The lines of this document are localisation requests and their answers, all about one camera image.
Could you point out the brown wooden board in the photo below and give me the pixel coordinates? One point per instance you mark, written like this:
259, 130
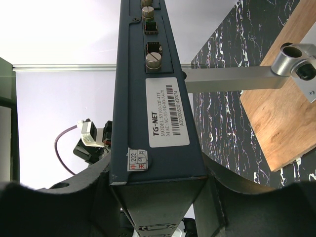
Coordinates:
283, 120

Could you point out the dark grey network switch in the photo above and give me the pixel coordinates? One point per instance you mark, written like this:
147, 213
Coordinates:
156, 169

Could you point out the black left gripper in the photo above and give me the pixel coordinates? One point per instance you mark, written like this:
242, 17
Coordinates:
91, 155

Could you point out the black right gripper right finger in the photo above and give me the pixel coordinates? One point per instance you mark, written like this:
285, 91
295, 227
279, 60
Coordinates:
232, 206

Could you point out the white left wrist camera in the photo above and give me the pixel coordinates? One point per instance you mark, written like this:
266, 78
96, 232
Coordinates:
90, 135

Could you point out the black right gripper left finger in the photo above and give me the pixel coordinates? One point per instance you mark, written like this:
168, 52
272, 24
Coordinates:
81, 206

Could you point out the black marble pattern mat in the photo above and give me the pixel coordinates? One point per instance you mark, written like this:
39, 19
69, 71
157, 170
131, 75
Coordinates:
243, 39

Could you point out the aluminium support bracket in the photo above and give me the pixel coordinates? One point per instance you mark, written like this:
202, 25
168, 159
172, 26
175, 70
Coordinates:
297, 61

